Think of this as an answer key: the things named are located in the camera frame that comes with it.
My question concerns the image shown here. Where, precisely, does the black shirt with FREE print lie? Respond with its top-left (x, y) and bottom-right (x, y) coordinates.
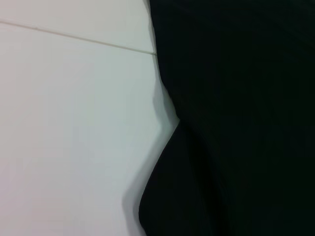
top-left (138, 0), bottom-right (315, 236)

